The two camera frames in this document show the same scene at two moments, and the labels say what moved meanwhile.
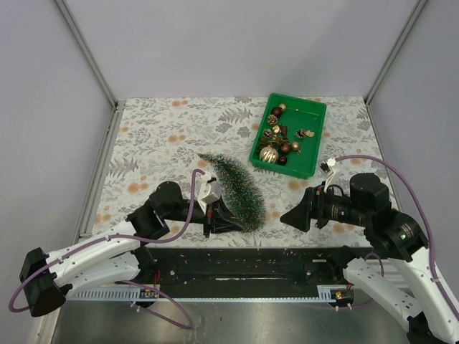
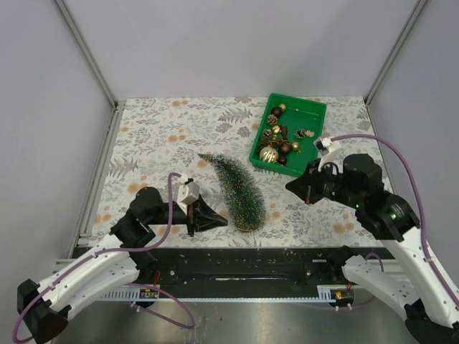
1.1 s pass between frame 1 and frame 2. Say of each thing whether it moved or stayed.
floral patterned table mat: stayed
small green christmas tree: stayed
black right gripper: moved
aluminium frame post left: stayed
